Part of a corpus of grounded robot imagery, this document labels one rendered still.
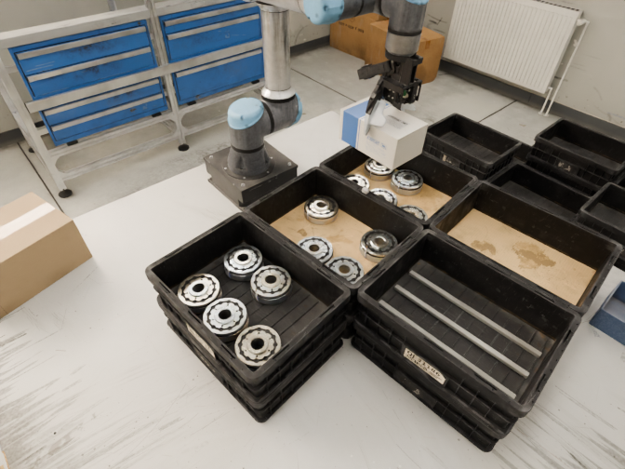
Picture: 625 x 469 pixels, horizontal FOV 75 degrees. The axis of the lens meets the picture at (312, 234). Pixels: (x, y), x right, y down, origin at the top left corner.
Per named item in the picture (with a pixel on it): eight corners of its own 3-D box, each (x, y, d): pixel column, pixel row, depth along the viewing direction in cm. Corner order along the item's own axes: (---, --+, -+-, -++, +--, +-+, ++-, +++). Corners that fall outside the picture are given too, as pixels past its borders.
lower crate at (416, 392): (346, 344, 109) (350, 319, 100) (410, 281, 124) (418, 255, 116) (486, 459, 89) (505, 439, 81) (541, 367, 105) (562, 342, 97)
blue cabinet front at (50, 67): (55, 145, 242) (6, 47, 203) (167, 108, 277) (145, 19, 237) (56, 147, 241) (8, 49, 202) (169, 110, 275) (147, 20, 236)
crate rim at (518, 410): (353, 298, 94) (354, 291, 93) (424, 233, 110) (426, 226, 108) (522, 422, 75) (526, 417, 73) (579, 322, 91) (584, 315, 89)
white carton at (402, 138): (338, 138, 116) (340, 108, 110) (367, 124, 122) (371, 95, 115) (392, 170, 105) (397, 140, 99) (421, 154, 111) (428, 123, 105)
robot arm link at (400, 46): (380, 29, 91) (404, 21, 95) (378, 50, 94) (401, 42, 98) (406, 39, 87) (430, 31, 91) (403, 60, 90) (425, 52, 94)
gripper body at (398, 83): (398, 113, 98) (407, 61, 89) (371, 99, 102) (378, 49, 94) (418, 102, 102) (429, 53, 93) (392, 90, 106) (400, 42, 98)
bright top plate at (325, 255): (287, 251, 111) (287, 249, 111) (312, 232, 117) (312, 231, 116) (316, 270, 106) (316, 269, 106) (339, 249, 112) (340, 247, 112)
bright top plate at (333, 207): (298, 206, 125) (298, 204, 124) (322, 192, 130) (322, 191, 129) (319, 222, 119) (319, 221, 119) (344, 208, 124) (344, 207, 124)
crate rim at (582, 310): (424, 233, 110) (426, 226, 108) (478, 184, 126) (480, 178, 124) (579, 322, 91) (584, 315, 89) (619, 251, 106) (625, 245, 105)
